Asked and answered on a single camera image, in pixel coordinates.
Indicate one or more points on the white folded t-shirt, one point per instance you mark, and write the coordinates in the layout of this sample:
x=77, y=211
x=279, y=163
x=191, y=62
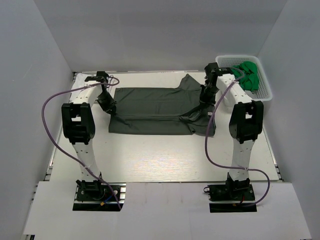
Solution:
x=80, y=82

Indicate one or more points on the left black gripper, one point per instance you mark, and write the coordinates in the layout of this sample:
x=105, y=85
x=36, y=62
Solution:
x=111, y=105

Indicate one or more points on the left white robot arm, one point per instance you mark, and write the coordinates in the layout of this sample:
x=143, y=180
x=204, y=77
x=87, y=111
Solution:
x=78, y=121

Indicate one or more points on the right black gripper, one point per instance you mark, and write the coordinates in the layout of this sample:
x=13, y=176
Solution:
x=204, y=100

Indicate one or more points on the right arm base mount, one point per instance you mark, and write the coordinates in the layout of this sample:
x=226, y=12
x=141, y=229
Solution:
x=221, y=200

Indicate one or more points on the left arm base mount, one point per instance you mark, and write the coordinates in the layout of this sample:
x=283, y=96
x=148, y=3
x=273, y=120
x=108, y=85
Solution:
x=94, y=196

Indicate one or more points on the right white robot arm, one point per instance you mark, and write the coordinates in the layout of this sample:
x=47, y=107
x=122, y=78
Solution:
x=246, y=119

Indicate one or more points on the dark grey t-shirt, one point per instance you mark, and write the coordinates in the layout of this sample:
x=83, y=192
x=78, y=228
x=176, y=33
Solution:
x=162, y=110

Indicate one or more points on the green t-shirt in basket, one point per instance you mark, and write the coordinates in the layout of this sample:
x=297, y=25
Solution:
x=250, y=81

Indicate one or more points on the white plastic basket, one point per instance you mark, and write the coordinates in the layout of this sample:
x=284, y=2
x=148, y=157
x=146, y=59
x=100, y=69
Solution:
x=264, y=92

